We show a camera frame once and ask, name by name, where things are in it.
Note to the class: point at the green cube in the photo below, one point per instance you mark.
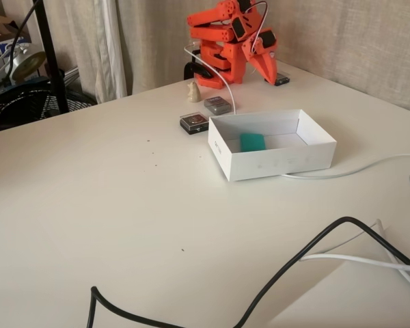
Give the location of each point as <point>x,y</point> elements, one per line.
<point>253,141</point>

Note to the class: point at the beige white curtain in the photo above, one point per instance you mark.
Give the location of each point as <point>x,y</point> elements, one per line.
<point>106,51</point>

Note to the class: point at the brown cardboard box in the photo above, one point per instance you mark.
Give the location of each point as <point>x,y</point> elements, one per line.
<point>3,24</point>

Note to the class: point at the small black clear case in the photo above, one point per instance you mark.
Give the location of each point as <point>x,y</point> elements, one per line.
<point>283,80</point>

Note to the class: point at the beige crumpled ball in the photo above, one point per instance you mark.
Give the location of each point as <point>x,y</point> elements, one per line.
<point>193,93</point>

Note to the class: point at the white furniture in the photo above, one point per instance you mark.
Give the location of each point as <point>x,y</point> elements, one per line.
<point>362,300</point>

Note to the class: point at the small grey box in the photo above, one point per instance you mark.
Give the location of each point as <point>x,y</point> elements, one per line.
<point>217,105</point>

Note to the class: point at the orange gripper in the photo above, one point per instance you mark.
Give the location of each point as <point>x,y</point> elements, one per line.
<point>264,51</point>

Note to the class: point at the black fan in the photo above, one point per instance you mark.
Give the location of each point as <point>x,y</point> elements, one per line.
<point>20,106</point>

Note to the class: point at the black case with brown coin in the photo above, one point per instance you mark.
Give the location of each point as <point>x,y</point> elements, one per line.
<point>193,123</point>

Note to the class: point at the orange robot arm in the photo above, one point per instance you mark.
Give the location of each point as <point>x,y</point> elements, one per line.
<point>215,34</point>

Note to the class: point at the white cardboard box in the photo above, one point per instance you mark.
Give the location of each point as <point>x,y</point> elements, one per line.
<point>280,164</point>

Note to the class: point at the silver lamp head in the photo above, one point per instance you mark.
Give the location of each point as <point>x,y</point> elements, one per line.
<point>27,65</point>

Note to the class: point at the black pole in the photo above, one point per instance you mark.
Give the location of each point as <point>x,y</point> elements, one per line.
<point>51,51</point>

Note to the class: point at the black table clamp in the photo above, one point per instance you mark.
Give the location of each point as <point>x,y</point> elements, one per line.
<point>198,70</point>

